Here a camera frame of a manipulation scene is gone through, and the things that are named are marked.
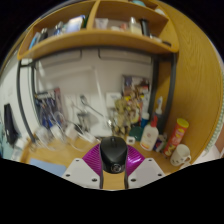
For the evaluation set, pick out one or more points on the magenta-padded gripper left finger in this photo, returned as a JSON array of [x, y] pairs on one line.
[[87, 168]]

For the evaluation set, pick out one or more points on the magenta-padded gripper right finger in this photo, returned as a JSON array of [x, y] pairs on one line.
[[141, 169]]

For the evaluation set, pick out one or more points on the black computer mouse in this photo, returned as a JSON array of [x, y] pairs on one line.
[[113, 153]]

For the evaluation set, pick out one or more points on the small white cube clock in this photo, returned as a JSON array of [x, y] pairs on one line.
[[131, 140]]

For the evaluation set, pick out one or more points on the white bottle with red cap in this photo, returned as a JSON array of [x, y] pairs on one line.
[[149, 136]]

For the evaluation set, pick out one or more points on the green box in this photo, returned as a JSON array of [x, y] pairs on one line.
[[136, 133]]

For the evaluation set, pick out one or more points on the white mug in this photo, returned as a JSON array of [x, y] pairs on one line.
[[179, 156]]

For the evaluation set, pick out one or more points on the white charger block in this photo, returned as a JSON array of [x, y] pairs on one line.
[[71, 131]]

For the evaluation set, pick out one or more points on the red chip can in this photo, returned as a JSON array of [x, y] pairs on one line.
[[176, 136]]

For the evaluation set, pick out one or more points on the clear round lidded container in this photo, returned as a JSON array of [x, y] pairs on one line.
[[42, 135]]

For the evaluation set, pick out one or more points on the gold robot figure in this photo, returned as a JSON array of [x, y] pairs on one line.
[[126, 115]]

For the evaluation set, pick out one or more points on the dark spray bottle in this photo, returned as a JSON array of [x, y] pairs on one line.
[[159, 115]]

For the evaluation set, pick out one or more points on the robot model kit box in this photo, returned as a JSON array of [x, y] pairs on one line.
[[48, 108]]

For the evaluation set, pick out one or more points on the black bag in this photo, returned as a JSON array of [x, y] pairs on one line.
[[10, 125]]

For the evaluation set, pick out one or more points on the wooden shelf unit with items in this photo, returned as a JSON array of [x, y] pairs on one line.
[[100, 38]]

